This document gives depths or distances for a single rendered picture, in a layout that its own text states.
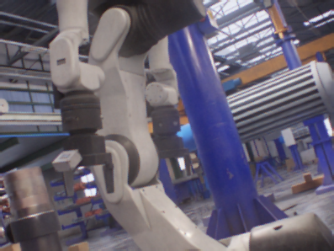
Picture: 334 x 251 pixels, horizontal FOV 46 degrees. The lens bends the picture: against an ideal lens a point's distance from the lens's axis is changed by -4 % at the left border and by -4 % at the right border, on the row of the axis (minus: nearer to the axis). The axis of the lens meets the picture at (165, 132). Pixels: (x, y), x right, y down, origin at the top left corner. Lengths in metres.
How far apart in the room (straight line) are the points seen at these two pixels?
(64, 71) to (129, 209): 0.37
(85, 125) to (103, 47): 0.27
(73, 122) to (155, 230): 0.34
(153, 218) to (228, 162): 1.88
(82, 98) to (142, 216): 0.33
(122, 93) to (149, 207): 0.29
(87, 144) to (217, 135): 2.07
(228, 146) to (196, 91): 0.45
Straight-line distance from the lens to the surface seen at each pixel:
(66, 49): 0.88
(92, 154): 0.85
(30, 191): 3.77
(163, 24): 1.04
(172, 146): 1.25
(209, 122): 2.88
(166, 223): 1.01
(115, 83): 1.05
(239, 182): 2.86
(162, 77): 1.33
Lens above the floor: 0.49
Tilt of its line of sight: 8 degrees up
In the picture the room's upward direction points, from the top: 17 degrees counter-clockwise
